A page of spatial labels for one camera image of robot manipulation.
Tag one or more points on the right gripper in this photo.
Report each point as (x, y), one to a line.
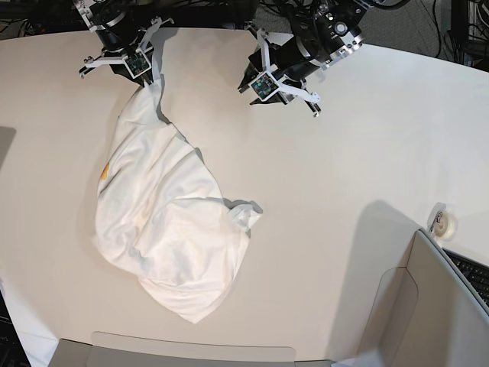
(115, 58)

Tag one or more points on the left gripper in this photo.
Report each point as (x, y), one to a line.
(290, 64)

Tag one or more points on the white printed t-shirt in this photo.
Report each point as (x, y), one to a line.
(160, 214)

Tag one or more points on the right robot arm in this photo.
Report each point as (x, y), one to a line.
(126, 44)

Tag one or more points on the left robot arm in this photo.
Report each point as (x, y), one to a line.
(323, 33)

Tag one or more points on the clear tape roll dispenser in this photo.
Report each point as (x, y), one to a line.
(442, 224)

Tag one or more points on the grey partition panel bottom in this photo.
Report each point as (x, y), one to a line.
(109, 349)

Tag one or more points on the grey partition panel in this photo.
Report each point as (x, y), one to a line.
(425, 313)
(109, 349)

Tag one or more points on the grey partition panel right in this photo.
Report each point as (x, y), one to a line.
(425, 313)

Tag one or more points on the black keyboard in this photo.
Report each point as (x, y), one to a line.
(471, 276)

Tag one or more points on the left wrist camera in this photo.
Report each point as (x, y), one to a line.
(264, 85)

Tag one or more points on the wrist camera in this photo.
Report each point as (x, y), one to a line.
(137, 64)
(264, 85)

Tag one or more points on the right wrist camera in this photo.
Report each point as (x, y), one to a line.
(137, 64)

